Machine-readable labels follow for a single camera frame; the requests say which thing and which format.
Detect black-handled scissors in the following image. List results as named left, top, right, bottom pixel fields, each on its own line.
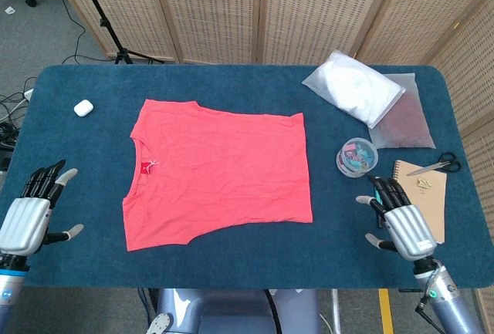
left=405, top=151, right=462, bottom=177

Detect metal bracket plate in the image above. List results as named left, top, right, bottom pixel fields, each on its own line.
left=146, top=312, right=174, bottom=334

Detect clear round tub of clips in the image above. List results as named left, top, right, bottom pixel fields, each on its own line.
left=334, top=137, right=380, bottom=179

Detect kraft spiral notebook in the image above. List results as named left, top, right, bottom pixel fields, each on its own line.
left=392, top=159, right=448, bottom=245

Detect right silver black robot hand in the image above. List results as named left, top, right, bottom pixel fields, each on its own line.
left=355, top=174, right=438, bottom=261

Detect black tripod stand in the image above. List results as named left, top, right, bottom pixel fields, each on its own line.
left=71, top=0, right=165, bottom=66

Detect woven wooden folding screen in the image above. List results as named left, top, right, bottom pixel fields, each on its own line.
left=43, top=0, right=494, bottom=334

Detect blue carpet table mat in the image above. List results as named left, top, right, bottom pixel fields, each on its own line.
left=0, top=64, right=491, bottom=291

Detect black floor cable bundle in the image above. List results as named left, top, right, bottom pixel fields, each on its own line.
left=0, top=75, right=36, bottom=173

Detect dark red garment frosted bag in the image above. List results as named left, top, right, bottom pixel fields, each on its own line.
left=368, top=73, right=436, bottom=150

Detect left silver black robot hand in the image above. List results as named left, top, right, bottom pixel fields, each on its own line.
left=0, top=159, right=85, bottom=258

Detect blue-grey robot torso base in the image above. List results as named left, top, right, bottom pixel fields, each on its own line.
left=138, top=288, right=321, bottom=334

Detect coral red T-shirt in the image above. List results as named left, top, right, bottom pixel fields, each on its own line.
left=121, top=98, right=313, bottom=252

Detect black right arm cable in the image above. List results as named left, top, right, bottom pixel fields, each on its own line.
left=414, top=297, right=448, bottom=334

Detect white table leg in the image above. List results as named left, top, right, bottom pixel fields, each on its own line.
left=330, top=289, right=343, bottom=334

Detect white earbuds case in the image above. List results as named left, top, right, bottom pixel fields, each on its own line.
left=73, top=99, right=94, bottom=117

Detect white garment in plastic bag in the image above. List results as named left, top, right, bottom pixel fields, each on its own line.
left=301, top=51, right=407, bottom=130

